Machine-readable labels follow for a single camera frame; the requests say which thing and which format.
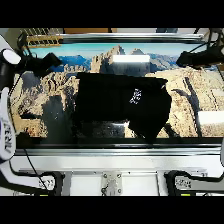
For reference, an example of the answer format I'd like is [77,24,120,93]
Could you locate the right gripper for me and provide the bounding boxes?
[175,49,205,70]

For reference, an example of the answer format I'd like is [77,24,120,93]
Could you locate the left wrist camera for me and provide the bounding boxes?
[17,31,30,51]

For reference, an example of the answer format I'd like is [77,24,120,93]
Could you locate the black cable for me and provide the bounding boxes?
[21,148,50,191]

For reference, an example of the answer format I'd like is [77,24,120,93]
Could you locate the black garment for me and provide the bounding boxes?
[71,71,173,145]

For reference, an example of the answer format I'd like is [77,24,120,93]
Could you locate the brown wooden rack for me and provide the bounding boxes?
[23,28,64,48]

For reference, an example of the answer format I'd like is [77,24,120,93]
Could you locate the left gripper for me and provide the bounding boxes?
[34,52,64,77]

